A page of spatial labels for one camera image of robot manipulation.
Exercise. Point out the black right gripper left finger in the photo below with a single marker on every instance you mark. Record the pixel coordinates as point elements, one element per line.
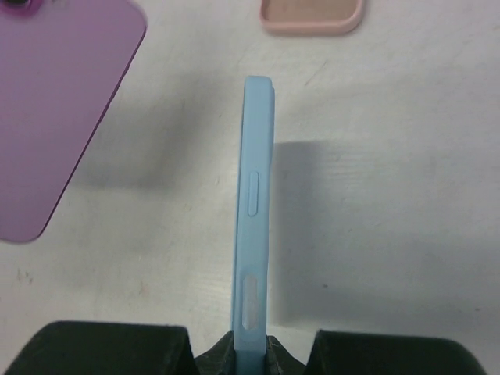
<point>81,347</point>

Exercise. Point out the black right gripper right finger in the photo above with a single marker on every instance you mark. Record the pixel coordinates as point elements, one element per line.
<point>372,354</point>

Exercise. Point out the light blue phone case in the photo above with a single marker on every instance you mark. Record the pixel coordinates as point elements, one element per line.
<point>251,245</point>

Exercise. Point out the purple phone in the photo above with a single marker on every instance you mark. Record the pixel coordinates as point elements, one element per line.
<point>62,63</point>

